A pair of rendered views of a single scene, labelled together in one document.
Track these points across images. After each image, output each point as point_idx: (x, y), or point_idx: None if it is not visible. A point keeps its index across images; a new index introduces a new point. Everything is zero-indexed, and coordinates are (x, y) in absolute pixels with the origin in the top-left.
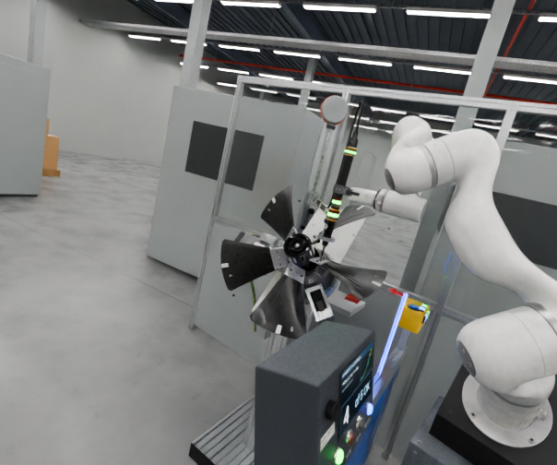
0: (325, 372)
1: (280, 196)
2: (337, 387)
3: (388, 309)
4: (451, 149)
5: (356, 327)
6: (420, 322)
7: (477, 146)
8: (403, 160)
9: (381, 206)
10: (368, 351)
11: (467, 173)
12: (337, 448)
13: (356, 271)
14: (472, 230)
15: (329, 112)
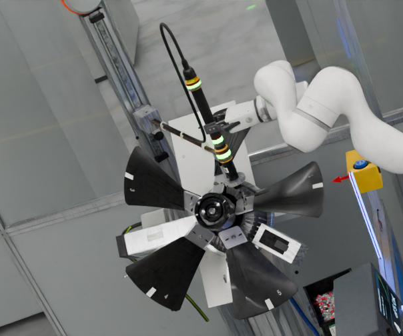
0: (373, 319)
1: (135, 166)
2: (383, 320)
3: (329, 165)
4: (325, 104)
5: (357, 269)
6: (377, 175)
7: (339, 89)
8: (298, 134)
9: (269, 117)
10: (378, 279)
11: (346, 111)
12: None
13: (289, 187)
14: (379, 153)
15: (80, 1)
